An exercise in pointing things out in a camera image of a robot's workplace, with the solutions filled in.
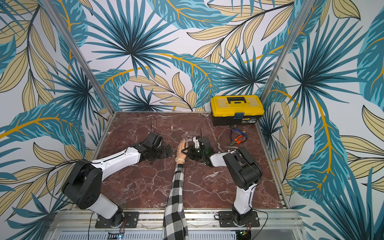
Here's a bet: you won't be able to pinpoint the checkered sleeve forearm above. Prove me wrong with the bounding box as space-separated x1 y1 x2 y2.
163 164 189 240

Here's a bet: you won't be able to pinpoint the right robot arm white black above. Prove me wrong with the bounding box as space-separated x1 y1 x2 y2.
181 136 263 228

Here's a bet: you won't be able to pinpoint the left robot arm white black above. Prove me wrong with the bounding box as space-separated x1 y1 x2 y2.
62 133 173 228

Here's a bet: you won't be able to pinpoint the mannequin hand beige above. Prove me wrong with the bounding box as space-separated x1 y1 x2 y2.
176 139 187 160

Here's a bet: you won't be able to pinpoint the blue orange pliers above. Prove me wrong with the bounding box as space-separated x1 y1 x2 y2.
228 127 248 147

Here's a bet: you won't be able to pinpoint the yellow black toolbox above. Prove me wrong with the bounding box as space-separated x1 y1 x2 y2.
210 95 265 126

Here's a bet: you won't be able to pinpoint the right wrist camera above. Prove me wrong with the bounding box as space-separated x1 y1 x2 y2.
193 136 201 149

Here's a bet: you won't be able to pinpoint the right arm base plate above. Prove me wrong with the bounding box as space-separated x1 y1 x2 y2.
216 210 260 228

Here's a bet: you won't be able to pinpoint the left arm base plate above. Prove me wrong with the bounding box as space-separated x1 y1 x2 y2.
95 212 140 229

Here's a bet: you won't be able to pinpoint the aluminium front rail frame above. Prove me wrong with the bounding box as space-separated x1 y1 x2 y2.
45 209 310 240

